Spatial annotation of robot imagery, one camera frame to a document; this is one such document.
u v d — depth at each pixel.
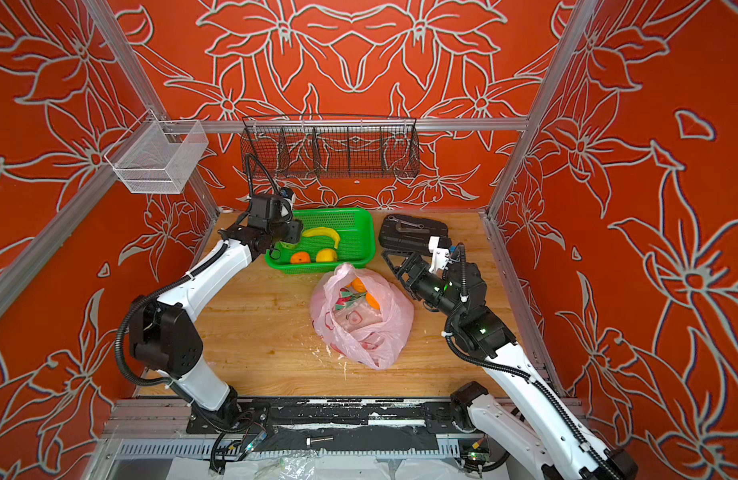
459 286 0.48
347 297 0.90
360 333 0.81
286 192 0.75
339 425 0.73
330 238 1.10
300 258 0.99
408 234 1.03
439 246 0.62
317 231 1.10
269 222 0.66
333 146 0.97
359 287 0.93
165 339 0.45
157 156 0.92
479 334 0.49
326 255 0.98
